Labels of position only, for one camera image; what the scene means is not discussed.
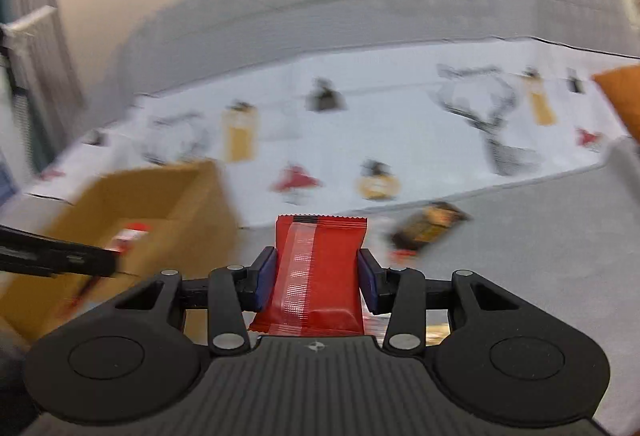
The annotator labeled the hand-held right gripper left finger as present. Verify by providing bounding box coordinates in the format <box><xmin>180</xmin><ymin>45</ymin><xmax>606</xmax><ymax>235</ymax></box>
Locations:
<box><xmin>114</xmin><ymin>246</ymin><xmax>278</xmax><ymax>357</ymax></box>

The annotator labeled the black and orange snack packet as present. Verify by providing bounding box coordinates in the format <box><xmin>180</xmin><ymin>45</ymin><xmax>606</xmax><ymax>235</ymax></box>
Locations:
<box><xmin>389</xmin><ymin>202</ymin><xmax>474</xmax><ymax>255</ymax></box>

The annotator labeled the grey padded headboard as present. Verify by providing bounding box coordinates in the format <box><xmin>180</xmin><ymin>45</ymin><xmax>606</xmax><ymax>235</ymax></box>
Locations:
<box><xmin>105</xmin><ymin>0</ymin><xmax>632</xmax><ymax>121</ymax></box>

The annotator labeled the white printed blanket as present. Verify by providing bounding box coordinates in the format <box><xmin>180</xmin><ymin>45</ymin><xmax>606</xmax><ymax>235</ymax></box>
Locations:
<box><xmin>25</xmin><ymin>36</ymin><xmax>640</xmax><ymax>231</ymax></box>

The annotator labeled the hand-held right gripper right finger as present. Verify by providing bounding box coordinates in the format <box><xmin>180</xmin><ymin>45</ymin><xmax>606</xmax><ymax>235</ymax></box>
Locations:
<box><xmin>357</xmin><ymin>248</ymin><xmax>526</xmax><ymax>358</ymax></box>

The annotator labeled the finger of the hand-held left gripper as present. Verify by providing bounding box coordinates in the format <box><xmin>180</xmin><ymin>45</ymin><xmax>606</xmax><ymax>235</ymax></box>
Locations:
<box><xmin>0</xmin><ymin>225</ymin><xmax>121</xmax><ymax>277</ymax></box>

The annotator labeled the red snack packet with label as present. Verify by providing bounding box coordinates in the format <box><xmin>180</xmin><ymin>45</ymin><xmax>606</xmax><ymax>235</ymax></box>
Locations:
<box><xmin>111</xmin><ymin>224</ymin><xmax>152</xmax><ymax>255</ymax></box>

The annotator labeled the grey bed sheet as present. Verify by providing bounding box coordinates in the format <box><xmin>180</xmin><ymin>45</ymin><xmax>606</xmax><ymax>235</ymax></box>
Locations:
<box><xmin>235</xmin><ymin>136</ymin><xmax>640</xmax><ymax>436</ymax></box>

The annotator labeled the brown cardboard box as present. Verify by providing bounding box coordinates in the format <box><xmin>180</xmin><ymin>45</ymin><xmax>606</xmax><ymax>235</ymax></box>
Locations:
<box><xmin>0</xmin><ymin>160</ymin><xmax>240</xmax><ymax>342</ymax></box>

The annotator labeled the orange snack bag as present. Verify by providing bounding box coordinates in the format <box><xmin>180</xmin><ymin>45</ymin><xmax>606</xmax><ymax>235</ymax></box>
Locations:
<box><xmin>592</xmin><ymin>64</ymin><xmax>640</xmax><ymax>143</ymax></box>

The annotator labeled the white radiator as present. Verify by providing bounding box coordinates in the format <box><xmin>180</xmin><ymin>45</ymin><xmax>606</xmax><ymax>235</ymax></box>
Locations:
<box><xmin>0</xmin><ymin>6</ymin><xmax>66</xmax><ymax>177</ymax></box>

